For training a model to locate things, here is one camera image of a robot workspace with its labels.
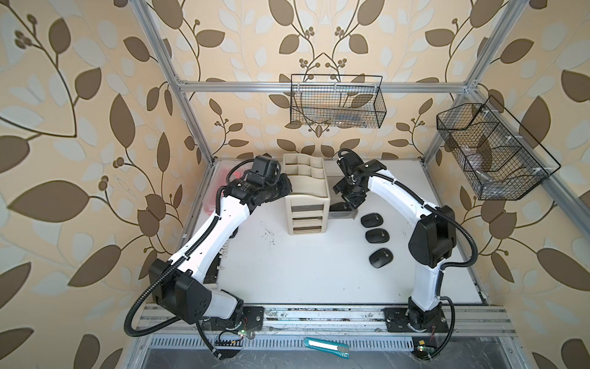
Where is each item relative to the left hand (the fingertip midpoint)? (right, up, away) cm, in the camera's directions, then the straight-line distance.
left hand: (288, 182), depth 77 cm
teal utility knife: (+13, -51, -8) cm, 53 cm away
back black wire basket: (+19, +35, +19) cm, 44 cm away
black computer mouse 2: (+34, -16, +19) cm, 42 cm away
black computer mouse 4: (+35, -29, +9) cm, 46 cm away
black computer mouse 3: (+35, -21, +14) cm, 43 cm away
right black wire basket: (+69, +7, -4) cm, 69 cm away
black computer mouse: (+19, -10, +12) cm, 24 cm away
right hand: (+19, -6, +13) cm, 24 cm away
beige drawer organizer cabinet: (+7, -9, +4) cm, 12 cm away
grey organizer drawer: (+18, -13, +12) cm, 25 cm away
